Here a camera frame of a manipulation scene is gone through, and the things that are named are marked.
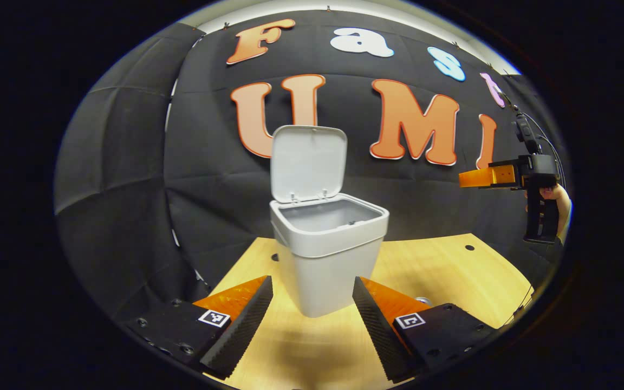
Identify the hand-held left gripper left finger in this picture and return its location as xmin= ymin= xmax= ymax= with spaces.
xmin=125 ymin=275 xmax=274 ymax=380

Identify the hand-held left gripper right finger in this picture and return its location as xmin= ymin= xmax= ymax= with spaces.
xmin=352 ymin=276 xmax=499 ymax=383

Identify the white desktop garbage bin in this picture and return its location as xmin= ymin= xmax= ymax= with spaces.
xmin=269 ymin=125 xmax=390 ymax=319

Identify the wooden desktop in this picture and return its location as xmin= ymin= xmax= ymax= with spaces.
xmin=204 ymin=233 xmax=535 ymax=390

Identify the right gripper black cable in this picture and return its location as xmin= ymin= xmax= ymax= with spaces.
xmin=515 ymin=106 xmax=567 ymax=190

